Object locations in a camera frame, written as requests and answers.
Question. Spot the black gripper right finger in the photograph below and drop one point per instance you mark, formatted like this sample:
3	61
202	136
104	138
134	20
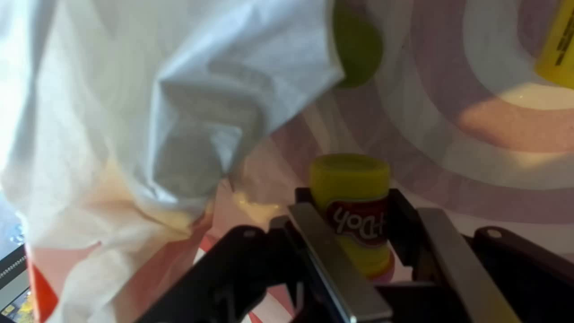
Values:
471	275

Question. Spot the white plastic bag red print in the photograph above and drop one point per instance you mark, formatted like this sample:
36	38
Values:
179	90

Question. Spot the yellow container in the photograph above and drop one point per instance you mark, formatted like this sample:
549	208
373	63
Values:
558	41

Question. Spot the green ball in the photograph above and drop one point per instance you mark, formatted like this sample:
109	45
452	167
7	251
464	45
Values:
358	47

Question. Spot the yellow play-doh can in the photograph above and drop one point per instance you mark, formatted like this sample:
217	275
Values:
351	179

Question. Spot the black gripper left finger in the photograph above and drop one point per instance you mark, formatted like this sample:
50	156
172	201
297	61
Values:
333	269

